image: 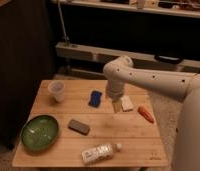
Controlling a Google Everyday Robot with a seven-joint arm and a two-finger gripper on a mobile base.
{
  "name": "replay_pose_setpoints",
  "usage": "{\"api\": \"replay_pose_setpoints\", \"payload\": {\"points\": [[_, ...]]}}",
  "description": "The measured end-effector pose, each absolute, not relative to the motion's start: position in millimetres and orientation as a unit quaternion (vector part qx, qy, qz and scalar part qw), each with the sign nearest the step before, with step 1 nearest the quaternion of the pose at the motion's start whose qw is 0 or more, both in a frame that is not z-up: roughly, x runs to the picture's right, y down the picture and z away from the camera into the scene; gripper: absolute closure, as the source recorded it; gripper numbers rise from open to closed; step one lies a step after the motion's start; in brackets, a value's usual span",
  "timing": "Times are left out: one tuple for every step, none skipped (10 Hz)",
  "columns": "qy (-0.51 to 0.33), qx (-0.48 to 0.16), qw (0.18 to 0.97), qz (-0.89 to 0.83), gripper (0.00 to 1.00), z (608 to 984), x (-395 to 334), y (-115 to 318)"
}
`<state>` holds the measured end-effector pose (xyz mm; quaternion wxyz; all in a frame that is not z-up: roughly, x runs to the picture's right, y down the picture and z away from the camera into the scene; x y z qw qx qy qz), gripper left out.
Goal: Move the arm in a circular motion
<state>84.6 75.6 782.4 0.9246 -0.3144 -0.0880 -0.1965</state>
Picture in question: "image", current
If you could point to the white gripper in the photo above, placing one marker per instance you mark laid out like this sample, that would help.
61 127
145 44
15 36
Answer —
115 90

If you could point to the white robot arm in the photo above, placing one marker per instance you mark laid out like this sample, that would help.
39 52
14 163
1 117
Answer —
181 86

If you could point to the white sponge block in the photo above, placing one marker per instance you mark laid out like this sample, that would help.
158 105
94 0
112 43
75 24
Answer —
127 105

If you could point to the blue sponge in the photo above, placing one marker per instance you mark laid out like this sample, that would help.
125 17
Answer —
95 99

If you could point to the orange carrot toy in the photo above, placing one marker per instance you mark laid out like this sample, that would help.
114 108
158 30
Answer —
147 115

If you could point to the wooden table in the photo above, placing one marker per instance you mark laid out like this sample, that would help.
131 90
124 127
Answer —
141 141

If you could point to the clear plastic bottle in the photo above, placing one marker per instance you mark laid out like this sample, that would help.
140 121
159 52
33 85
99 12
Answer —
100 152

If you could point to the grey rectangular block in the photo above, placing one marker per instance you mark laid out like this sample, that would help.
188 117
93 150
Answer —
78 126

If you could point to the white lower shelf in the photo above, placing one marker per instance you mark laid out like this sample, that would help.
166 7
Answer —
104 55

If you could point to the white shelf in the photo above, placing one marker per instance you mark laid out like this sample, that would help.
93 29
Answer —
131 8
104 55

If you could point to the clear plastic cup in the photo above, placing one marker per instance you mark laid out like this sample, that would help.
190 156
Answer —
56 89

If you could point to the metal shelf pole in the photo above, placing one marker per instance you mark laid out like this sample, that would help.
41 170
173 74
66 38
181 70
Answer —
65 37

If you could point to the green ceramic bowl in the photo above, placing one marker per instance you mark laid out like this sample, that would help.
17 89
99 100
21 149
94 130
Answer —
39 133

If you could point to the white upper shelf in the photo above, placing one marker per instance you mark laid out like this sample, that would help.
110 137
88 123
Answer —
131 8

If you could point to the black handle object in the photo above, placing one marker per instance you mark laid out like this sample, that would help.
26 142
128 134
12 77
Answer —
168 59

